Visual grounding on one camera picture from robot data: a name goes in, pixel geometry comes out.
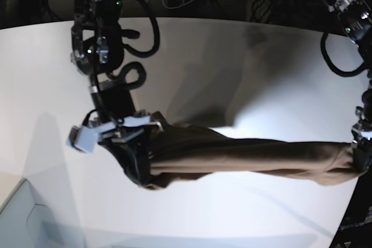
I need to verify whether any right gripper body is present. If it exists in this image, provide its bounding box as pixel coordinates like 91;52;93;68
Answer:
84;109;163;146

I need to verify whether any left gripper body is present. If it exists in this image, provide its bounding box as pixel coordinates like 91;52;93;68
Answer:
352;123;371;146

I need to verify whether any brown t-shirt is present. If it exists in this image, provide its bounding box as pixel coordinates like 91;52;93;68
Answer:
104;120;370;191

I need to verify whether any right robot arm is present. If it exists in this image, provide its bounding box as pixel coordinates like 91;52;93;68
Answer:
67;0;162;186

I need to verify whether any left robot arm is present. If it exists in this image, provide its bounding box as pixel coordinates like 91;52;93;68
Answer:
320;0;371;149

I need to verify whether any white bin at corner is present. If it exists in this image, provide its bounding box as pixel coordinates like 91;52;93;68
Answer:
1;179;51;248

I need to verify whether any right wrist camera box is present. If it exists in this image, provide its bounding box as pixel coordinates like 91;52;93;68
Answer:
66;126;99;153

